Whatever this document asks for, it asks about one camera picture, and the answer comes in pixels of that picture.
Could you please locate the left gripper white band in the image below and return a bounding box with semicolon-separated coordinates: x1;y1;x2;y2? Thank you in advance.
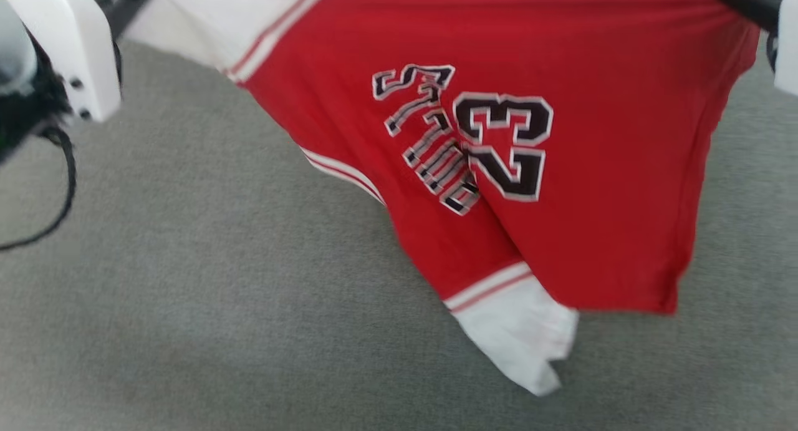
0;0;154;123

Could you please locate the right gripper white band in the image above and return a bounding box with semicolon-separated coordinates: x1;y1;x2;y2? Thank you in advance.
716;0;798;97

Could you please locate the red and white jersey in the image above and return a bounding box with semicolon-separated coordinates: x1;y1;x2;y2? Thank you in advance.
122;0;762;398

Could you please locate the grey fabric sofa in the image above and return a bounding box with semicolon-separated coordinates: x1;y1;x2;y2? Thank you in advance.
0;32;798;431

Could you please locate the thin black cable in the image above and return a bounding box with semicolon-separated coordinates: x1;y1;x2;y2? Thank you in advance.
0;124;79;253

